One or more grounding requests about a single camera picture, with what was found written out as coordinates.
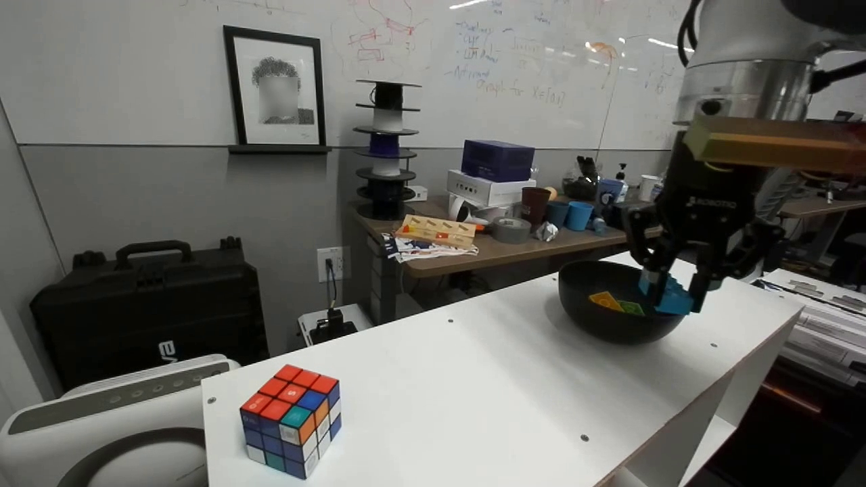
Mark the colourful puzzle cube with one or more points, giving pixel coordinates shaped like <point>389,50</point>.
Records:
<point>287,422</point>

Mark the white cardboard box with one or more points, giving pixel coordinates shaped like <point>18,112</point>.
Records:
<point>484,190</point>

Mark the white shelf unit table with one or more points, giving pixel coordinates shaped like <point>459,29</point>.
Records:
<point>470,388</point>

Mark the black bowl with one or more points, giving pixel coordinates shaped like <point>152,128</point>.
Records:
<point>613,331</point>

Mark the orange patterned game box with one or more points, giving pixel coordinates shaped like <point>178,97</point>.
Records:
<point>436,230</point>

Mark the white cup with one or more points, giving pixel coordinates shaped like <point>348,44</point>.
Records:
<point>650,186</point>

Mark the printed magazine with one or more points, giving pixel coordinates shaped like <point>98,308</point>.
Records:
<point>423,253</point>

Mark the white wall outlet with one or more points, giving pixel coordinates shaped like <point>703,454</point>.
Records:
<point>328,259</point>

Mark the yellow toy brick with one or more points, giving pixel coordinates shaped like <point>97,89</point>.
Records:
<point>607,300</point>

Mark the stack of filament spools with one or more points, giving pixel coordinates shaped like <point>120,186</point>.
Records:
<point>386,148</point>

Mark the white plastic machine housing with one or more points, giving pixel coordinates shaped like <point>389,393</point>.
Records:
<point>110,395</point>

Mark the crinkled silver foil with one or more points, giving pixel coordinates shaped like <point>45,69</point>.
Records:
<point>546,230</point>

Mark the blue toy brick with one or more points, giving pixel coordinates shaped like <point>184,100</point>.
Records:
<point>672,299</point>

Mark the black hard carry case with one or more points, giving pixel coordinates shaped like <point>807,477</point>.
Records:
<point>152,312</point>

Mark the wooden desk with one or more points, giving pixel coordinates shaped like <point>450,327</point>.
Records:
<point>488,255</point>
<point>814,207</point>

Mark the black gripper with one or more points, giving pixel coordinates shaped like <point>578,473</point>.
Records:
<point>714,204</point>

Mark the white panel stack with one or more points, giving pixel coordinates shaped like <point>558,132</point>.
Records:
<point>822,315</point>

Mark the gray duct tape roll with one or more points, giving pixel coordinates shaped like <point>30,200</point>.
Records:
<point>511,230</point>

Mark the dark brown mug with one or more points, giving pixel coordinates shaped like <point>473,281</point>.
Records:
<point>539,207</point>

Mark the black power adapter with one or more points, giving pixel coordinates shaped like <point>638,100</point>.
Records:
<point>331,323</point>

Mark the green toy brick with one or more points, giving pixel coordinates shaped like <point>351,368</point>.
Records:
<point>634,308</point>

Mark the white tape roll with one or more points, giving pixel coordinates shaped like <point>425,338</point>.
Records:
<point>459,209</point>

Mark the purple box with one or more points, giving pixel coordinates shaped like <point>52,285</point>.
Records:
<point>500,161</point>

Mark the black framed portrait picture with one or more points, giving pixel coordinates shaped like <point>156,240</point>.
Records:
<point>274,89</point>

